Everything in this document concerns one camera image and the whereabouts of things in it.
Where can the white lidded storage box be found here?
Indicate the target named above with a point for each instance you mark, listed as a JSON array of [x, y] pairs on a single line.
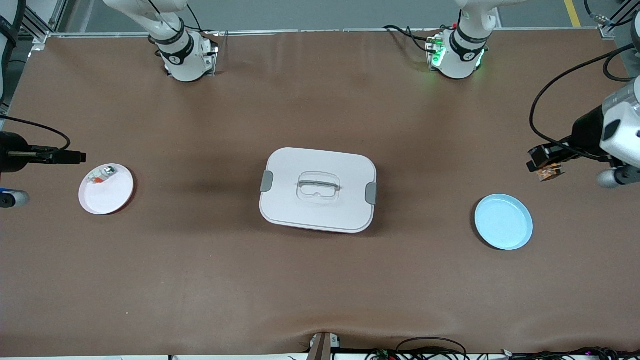
[[317, 210]]

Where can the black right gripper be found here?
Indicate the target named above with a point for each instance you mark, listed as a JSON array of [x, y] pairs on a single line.
[[14, 151]]

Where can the orange and black switch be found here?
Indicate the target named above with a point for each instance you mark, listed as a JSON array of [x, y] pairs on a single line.
[[552, 175]]

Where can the silver table edge rail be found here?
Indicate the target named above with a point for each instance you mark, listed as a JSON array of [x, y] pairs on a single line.
[[325, 31]]

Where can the brown table cover sheet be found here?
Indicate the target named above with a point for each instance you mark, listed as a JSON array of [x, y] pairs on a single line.
[[200, 280]]

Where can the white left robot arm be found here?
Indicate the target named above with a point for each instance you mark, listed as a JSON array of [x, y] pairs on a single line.
[[457, 62]]

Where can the aluminium frame corner post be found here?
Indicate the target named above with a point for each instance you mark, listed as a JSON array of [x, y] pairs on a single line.
[[42, 30], [607, 31]]

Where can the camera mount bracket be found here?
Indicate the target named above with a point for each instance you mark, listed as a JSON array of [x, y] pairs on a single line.
[[322, 347]]

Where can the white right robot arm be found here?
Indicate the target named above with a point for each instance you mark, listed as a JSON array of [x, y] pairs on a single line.
[[182, 65]]

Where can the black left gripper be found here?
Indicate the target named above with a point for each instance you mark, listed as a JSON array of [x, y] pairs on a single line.
[[588, 131]]

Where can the pink round plate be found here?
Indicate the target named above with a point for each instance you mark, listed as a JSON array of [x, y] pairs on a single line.
[[107, 200]]

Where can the light blue round plate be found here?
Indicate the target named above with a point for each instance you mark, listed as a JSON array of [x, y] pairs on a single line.
[[502, 222]]

